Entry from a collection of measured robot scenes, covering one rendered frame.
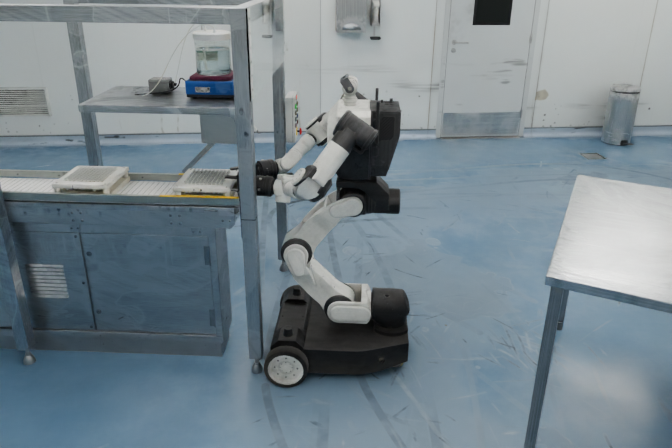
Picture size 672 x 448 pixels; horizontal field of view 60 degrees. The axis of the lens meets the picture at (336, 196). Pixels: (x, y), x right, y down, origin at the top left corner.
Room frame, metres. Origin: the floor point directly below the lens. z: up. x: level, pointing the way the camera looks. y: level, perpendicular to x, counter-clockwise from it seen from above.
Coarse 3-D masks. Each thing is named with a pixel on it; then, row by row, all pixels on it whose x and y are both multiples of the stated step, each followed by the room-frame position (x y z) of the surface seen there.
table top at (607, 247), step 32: (576, 192) 2.42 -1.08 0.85; (608, 192) 2.43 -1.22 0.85; (640, 192) 2.43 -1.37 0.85; (576, 224) 2.08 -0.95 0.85; (608, 224) 2.08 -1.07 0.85; (640, 224) 2.08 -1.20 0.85; (576, 256) 1.81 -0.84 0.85; (608, 256) 1.81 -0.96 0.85; (640, 256) 1.81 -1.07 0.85; (576, 288) 1.63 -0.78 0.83; (608, 288) 1.59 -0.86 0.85; (640, 288) 1.60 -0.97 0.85
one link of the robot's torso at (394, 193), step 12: (336, 180) 2.35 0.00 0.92; (348, 180) 2.34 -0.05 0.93; (360, 180) 2.34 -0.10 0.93; (372, 180) 2.35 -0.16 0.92; (372, 192) 2.33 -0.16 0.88; (384, 192) 2.32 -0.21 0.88; (396, 192) 2.36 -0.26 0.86; (372, 204) 2.34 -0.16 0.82; (384, 204) 2.32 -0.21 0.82; (396, 204) 2.33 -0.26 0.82
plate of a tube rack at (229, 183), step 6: (186, 174) 2.46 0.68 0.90; (234, 174) 2.47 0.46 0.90; (180, 180) 2.39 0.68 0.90; (228, 180) 2.39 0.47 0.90; (234, 180) 2.40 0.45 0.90; (174, 186) 2.31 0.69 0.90; (180, 186) 2.31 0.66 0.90; (186, 186) 2.31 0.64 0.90; (192, 186) 2.32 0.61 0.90; (198, 186) 2.32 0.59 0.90; (204, 186) 2.32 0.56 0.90; (210, 186) 2.32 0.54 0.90; (216, 186) 2.32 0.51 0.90; (222, 186) 2.32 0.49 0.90; (228, 186) 2.32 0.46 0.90; (228, 192) 2.30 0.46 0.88
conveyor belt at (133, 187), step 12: (0, 180) 2.55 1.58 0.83; (12, 180) 2.55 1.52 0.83; (24, 180) 2.55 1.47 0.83; (36, 180) 2.56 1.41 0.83; (48, 180) 2.56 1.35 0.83; (120, 192) 2.42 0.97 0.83; (132, 192) 2.42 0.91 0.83; (144, 192) 2.42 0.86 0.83; (156, 192) 2.42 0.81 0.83; (168, 192) 2.42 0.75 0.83; (168, 204) 2.30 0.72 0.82; (180, 204) 2.30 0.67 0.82; (192, 204) 2.30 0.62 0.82; (204, 204) 2.30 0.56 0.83
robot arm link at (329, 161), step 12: (336, 144) 2.11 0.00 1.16; (324, 156) 2.09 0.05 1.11; (336, 156) 2.09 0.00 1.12; (300, 168) 2.13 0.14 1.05; (312, 168) 2.07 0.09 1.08; (324, 168) 2.07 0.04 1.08; (336, 168) 2.09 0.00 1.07; (300, 180) 2.06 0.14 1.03; (324, 180) 2.06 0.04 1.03; (324, 192) 2.07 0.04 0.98
